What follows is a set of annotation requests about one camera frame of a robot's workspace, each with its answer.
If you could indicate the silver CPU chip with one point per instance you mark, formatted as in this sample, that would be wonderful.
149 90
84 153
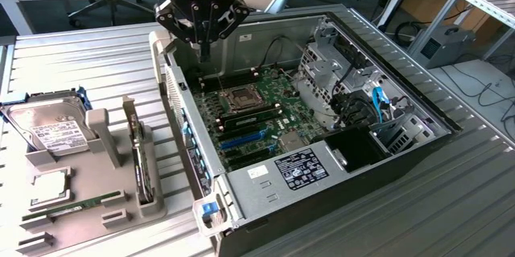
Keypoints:
49 187

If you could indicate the green RAM stick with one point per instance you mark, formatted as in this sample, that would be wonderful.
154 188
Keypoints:
68 208

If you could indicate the grey control box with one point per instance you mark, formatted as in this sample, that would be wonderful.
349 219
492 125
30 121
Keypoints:
445 49

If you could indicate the grey plastic parts rack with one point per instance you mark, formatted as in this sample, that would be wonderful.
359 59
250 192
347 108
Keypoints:
92 184

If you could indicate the blue case release latch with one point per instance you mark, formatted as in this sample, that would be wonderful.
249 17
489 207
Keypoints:
208 209

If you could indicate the silver perforated drive cage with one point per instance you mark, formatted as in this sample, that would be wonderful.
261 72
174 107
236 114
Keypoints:
321 94

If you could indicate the graphics card with metal bracket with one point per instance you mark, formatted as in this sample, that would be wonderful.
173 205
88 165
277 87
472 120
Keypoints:
138 148

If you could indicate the metal CPU socket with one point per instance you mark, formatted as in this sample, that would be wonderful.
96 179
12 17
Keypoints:
242 98

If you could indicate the office chair star base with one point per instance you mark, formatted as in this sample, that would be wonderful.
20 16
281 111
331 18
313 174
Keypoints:
110 5

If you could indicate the dark RAM stick with label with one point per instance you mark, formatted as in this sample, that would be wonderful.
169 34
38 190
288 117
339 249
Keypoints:
249 122

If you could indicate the blue disk caddy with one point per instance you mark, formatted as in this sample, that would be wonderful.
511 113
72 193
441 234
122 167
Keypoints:
84 97

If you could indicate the aluminium profile frame table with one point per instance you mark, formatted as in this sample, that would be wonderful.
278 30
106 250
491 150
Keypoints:
492 2

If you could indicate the open black PC case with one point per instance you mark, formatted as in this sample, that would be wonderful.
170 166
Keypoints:
273 27

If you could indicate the long black expansion slot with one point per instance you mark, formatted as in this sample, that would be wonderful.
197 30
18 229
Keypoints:
241 132
254 160
250 153

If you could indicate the black plastic fan shroud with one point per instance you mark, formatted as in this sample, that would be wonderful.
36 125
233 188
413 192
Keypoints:
353 148

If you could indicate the green motherboard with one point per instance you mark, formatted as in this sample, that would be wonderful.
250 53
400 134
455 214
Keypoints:
206 104

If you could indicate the short black expansion slot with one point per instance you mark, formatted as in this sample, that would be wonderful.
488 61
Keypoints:
229 151

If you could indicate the black RAM slot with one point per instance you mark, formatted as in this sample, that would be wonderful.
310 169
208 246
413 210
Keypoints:
229 74
249 112
225 125
226 128
230 84
229 78
230 81
249 115

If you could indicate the silver disk bay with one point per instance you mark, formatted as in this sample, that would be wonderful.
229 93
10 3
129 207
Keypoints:
396 140

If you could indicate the grey power supply unit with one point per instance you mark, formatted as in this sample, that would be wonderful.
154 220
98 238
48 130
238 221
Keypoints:
261 190

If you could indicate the thin socket locking lever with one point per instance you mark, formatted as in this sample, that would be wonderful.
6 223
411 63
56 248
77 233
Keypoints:
220 83

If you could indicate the silver chipset heatsink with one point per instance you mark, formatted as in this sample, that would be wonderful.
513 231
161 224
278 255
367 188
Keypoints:
293 144

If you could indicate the blue expansion slot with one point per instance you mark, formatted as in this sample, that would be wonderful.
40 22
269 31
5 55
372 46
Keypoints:
242 140

